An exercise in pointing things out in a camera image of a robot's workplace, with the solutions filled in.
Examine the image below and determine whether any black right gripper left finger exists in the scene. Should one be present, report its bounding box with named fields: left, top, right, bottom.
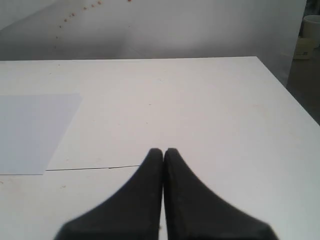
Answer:
left=55, top=148, right=164, bottom=240

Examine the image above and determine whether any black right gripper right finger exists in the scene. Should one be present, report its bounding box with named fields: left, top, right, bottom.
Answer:
left=163, top=148, right=278, bottom=240

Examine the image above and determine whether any white paper sheet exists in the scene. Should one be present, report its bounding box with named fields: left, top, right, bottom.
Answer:
left=0, top=93, right=82, bottom=175

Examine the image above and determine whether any yellowish cardboard box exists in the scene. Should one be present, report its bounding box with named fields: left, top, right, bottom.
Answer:
left=293, top=37, right=316, bottom=60

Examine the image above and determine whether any white cup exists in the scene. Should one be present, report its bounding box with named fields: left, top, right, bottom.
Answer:
left=302, top=15, right=320, bottom=48

